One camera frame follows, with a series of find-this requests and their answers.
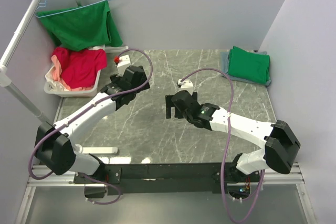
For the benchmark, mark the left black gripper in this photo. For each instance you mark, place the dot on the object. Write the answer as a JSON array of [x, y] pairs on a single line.
[[115, 78]]

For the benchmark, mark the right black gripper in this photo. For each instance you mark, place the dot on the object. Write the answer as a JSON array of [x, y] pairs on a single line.
[[169, 104]]

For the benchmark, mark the red t-shirt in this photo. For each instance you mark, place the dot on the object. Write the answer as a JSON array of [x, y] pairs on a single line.
[[80, 68]]

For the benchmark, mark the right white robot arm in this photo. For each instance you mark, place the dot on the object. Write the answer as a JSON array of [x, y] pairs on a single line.
[[277, 144]]

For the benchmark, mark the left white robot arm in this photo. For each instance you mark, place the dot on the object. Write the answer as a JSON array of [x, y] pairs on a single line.
[[55, 144]]

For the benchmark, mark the white laundry basket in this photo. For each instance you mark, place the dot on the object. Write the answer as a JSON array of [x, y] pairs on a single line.
[[81, 93]]

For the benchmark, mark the folded grey-blue t-shirt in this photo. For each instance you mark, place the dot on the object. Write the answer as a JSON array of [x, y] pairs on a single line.
[[224, 55]]

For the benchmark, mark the hanging green t-shirt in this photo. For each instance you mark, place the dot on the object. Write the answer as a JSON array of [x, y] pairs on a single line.
[[82, 27]]

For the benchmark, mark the folded green t-shirt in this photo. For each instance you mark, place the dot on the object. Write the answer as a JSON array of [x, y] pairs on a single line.
[[248, 65]]

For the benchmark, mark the white cloth in basket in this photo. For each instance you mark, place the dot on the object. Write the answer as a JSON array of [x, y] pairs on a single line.
[[55, 85]]

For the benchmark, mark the peach t-shirt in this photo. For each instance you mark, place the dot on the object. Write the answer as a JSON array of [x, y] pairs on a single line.
[[58, 71]]

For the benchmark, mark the black base beam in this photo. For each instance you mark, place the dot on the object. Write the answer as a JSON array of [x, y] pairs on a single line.
[[164, 178]]

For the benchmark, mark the white clothes rack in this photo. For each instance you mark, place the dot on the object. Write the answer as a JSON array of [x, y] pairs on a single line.
[[26, 69]]

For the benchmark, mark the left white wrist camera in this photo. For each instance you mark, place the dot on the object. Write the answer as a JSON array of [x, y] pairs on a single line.
[[122, 61]]

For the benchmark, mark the aluminium rail frame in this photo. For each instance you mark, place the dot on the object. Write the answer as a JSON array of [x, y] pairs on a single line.
[[270, 178]]

